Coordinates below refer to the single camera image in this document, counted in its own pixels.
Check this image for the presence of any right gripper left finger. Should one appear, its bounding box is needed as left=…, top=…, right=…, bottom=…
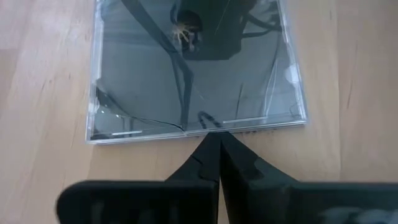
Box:
left=55, top=133, right=222, bottom=224

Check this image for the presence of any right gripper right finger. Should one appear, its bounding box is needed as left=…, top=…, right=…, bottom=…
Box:
left=220, top=133, right=398, bottom=224

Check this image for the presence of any black clear jewel case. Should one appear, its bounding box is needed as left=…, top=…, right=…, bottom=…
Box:
left=85, top=0, right=308, bottom=146

